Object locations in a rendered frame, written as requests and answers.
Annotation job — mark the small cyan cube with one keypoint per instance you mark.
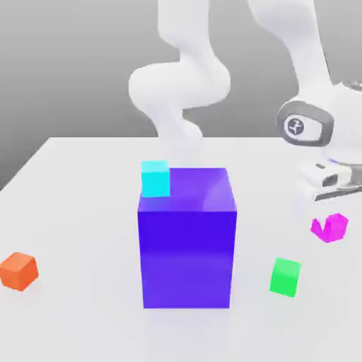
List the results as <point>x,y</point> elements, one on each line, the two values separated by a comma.
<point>155,181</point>

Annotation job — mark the large purple box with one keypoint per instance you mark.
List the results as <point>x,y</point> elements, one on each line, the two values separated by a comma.
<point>186,254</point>

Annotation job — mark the small green cube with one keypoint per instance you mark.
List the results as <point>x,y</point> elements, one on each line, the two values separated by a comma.
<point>284,278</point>

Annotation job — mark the small magenta cube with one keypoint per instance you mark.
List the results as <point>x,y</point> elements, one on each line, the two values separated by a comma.
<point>335,230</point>

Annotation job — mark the small orange cube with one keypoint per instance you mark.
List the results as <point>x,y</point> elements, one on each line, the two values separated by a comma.
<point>18,271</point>

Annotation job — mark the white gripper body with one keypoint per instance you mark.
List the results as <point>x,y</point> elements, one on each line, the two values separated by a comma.
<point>333,205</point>

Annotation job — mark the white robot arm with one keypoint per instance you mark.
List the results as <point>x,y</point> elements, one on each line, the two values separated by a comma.
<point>181,84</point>

